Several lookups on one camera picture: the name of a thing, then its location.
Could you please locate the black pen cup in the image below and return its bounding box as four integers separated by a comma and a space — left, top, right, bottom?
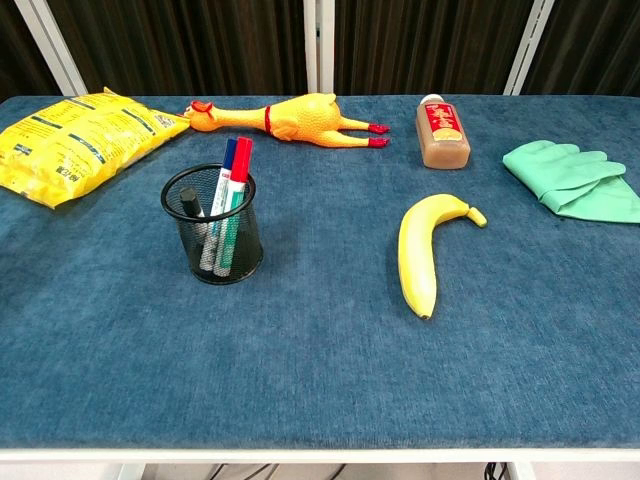
160, 162, 265, 286

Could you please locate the green rubber glove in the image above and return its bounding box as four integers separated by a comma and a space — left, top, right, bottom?
502, 140, 640, 225

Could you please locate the yellow rubber chicken toy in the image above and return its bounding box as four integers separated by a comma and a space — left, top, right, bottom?
177, 92, 392, 151

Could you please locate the blue table mat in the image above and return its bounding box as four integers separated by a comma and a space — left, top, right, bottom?
0, 94, 640, 451

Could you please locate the yellow snack bag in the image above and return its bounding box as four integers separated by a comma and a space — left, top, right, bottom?
0, 87, 192, 211

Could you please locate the white table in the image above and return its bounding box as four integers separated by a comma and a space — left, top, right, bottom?
0, 446, 640, 480

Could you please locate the dark pleated curtain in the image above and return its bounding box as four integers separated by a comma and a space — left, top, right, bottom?
47, 0, 307, 97
522, 0, 640, 98
0, 0, 64, 102
333, 0, 537, 96

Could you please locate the blue marker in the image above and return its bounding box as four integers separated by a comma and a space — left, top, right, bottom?
200, 137, 239, 274

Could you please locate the yellow banana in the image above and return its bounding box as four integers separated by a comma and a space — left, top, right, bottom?
397, 193, 489, 321

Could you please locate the red marker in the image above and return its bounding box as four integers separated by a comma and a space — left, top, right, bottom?
213, 136, 255, 277

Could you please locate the white frame post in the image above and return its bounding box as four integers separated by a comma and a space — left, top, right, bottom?
303, 0, 336, 96
502, 0, 557, 97
12, 0, 89, 97

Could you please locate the black marker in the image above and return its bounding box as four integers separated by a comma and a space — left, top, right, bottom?
178, 186, 217, 275

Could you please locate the brown juice bottle red label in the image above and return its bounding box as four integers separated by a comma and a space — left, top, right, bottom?
415, 93, 473, 171

